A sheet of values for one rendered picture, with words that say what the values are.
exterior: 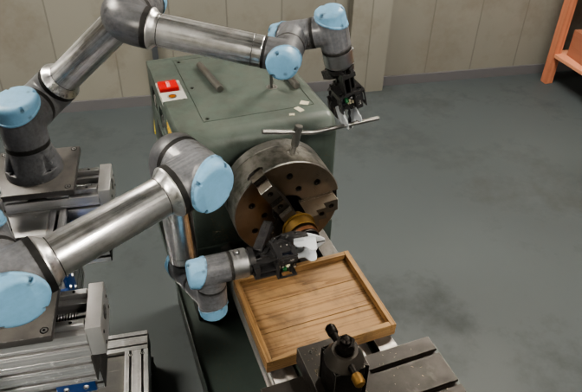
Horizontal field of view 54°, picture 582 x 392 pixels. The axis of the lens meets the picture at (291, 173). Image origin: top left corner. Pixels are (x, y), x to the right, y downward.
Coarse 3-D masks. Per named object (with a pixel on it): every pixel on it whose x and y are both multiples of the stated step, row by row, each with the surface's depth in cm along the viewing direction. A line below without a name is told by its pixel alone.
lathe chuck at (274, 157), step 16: (256, 160) 156; (272, 160) 154; (288, 160) 153; (304, 160) 155; (320, 160) 163; (240, 176) 156; (272, 176) 153; (288, 176) 156; (304, 176) 157; (320, 176) 159; (240, 192) 153; (256, 192) 154; (288, 192) 158; (304, 192) 160; (320, 192) 162; (240, 208) 155; (256, 208) 157; (240, 224) 158; (256, 224) 160; (320, 224) 170
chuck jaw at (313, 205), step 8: (328, 192) 163; (336, 192) 165; (296, 200) 164; (304, 200) 161; (312, 200) 161; (320, 200) 161; (328, 200) 160; (336, 200) 161; (304, 208) 158; (312, 208) 158; (320, 208) 158; (328, 208) 161; (336, 208) 162; (320, 216) 159
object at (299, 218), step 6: (294, 216) 152; (300, 216) 152; (306, 216) 153; (312, 216) 154; (288, 222) 152; (294, 222) 151; (300, 222) 150; (306, 222) 151; (312, 222) 151; (282, 228) 153; (288, 228) 151; (294, 228) 150; (300, 228) 149; (306, 228) 149; (312, 228) 149; (318, 234) 150
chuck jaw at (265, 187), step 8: (256, 176) 153; (264, 176) 152; (256, 184) 153; (264, 184) 151; (272, 184) 152; (264, 192) 150; (272, 192) 151; (280, 192) 155; (272, 200) 152; (280, 200) 151; (272, 208) 151; (280, 208) 152; (288, 208) 152; (280, 216) 152; (288, 216) 152
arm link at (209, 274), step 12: (228, 252) 141; (192, 264) 137; (204, 264) 137; (216, 264) 138; (228, 264) 138; (192, 276) 136; (204, 276) 137; (216, 276) 138; (228, 276) 139; (192, 288) 138; (204, 288) 139; (216, 288) 140
